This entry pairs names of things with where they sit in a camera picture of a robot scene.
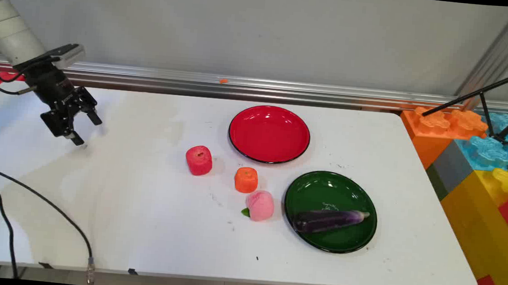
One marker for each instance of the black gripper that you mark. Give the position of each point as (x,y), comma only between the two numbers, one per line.
(52,85)

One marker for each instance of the purple toy eggplant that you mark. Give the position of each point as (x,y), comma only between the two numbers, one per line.
(327,220)

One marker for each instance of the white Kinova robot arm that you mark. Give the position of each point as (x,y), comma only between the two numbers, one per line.
(14,37)

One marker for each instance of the red toy apple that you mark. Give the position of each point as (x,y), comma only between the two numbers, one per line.
(198,160)

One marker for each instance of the black table clip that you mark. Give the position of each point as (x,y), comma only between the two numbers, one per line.
(132,271)

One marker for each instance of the orange toy fruit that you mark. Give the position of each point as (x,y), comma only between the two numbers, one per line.
(246,180)

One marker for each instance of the red plate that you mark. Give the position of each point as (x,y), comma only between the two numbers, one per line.
(269,133)

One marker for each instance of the pink toy peach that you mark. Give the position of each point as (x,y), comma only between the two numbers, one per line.
(260,205)

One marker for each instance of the green plate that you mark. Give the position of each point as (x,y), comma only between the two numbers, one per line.
(336,194)

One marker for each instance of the orange building block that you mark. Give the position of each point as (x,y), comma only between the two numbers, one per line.
(434,129)

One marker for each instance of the grey building block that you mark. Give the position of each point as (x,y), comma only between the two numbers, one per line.
(453,167)

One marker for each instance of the black tripod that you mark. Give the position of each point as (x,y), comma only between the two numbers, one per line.
(489,91)

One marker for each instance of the yellow building block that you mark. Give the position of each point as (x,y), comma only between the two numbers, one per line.
(479,223)

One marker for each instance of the blue building block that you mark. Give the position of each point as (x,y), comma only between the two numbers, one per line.
(493,150)

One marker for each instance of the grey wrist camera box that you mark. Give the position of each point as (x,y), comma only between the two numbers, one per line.
(67,53)

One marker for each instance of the aluminium rail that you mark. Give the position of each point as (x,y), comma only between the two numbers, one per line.
(285,90)

